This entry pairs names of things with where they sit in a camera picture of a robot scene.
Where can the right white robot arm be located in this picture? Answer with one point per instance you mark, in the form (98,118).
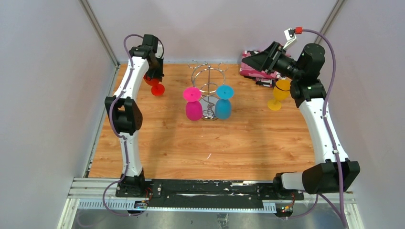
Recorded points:
(333,172)

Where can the yellow plastic wine glass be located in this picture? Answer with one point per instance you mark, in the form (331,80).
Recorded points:
(280,92)

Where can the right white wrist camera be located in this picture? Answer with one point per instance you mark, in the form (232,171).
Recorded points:
(290,35)

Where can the chrome wire glass rack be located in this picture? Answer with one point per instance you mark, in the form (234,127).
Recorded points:
(208,90)

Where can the blue plastic wine glass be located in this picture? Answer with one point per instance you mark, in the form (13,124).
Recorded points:
(223,107)

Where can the red plastic wine glass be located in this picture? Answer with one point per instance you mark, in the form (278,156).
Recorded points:
(157,89)

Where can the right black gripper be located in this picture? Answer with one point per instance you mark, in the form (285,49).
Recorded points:
(262,61)

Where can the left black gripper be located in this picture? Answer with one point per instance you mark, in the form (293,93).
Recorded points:
(158,75)

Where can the pink plastic wine glass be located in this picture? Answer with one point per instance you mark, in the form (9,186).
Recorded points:
(193,109)

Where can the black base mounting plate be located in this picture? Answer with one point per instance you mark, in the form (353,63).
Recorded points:
(206,194)

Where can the pink camouflage folded cloth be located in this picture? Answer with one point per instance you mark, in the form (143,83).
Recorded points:
(261,78)

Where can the aluminium frame rail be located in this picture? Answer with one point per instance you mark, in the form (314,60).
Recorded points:
(127,198)

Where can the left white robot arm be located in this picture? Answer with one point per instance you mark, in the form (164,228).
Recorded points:
(145,63)

